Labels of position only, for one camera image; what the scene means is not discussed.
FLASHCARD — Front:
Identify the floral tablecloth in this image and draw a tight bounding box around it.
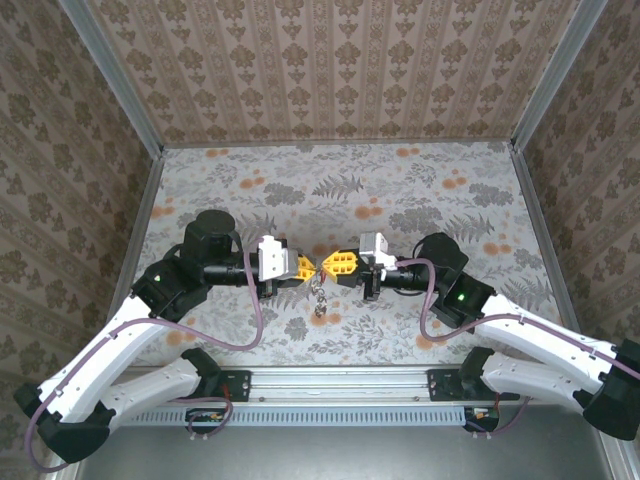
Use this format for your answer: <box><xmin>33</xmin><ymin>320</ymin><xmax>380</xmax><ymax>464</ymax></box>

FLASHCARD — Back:
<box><xmin>124</xmin><ymin>142</ymin><xmax>576</xmax><ymax>366</ymax></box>

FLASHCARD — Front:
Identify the black connector box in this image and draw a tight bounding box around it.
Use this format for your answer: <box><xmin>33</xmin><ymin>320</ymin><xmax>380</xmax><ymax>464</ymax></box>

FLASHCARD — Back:
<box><xmin>185</xmin><ymin>407</ymin><xmax>227</xmax><ymax>435</ymax></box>
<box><xmin>462</xmin><ymin>405</ymin><xmax>501</xmax><ymax>434</ymax></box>

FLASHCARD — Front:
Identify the grey metal panel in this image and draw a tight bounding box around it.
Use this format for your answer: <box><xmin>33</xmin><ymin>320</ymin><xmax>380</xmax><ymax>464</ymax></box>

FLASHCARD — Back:
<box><xmin>44</xmin><ymin>404</ymin><xmax>626</xmax><ymax>480</ymax></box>

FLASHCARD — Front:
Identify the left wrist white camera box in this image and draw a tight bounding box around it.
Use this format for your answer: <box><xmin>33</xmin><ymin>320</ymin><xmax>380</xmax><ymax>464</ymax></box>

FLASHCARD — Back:
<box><xmin>257</xmin><ymin>234</ymin><xmax>301</xmax><ymax>281</ymax></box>

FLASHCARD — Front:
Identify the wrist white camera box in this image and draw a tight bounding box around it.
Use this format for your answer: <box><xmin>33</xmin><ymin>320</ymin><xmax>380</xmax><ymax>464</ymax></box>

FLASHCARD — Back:
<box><xmin>358</xmin><ymin>231</ymin><xmax>400</xmax><ymax>269</ymax></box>
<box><xmin>257</xmin><ymin>234</ymin><xmax>301</xmax><ymax>281</ymax></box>

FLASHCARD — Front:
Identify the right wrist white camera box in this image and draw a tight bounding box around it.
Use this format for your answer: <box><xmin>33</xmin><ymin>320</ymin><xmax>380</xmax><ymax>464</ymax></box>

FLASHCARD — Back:
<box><xmin>358</xmin><ymin>231</ymin><xmax>400</xmax><ymax>269</ymax></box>

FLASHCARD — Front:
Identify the aluminium table edge rail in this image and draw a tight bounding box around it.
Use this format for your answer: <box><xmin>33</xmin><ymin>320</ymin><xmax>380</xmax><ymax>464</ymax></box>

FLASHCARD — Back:
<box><xmin>509</xmin><ymin>144</ymin><xmax>591</xmax><ymax>361</ymax></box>
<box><xmin>107</xmin><ymin>149</ymin><xmax>166</xmax><ymax>366</ymax></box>

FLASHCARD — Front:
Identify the aluminium front rail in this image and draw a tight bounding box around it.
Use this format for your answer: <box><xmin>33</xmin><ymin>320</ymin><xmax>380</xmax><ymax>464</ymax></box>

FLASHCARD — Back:
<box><xmin>74</xmin><ymin>364</ymin><xmax>619</xmax><ymax>406</ymax></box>

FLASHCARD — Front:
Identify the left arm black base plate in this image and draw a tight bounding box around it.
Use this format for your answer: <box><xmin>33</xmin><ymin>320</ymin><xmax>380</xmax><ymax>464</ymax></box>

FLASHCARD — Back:
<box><xmin>162</xmin><ymin>369</ymin><xmax>251</xmax><ymax>403</ymax></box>

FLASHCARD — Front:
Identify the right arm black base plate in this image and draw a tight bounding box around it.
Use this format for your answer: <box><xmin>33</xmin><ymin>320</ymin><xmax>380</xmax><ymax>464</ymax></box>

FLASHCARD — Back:
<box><xmin>427</xmin><ymin>368</ymin><xmax>521</xmax><ymax>403</ymax></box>

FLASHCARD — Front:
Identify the grey slotted cable duct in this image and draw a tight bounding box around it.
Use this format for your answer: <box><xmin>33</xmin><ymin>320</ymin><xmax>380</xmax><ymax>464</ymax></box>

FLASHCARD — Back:
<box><xmin>119</xmin><ymin>405</ymin><xmax>469</xmax><ymax>427</ymax></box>

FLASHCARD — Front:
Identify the aluminium frame post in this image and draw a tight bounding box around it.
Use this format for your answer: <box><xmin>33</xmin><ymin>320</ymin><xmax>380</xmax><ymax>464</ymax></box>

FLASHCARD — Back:
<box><xmin>58</xmin><ymin>0</ymin><xmax>166</xmax><ymax>156</ymax></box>
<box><xmin>509</xmin><ymin>0</ymin><xmax>609</xmax><ymax>151</ymax></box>

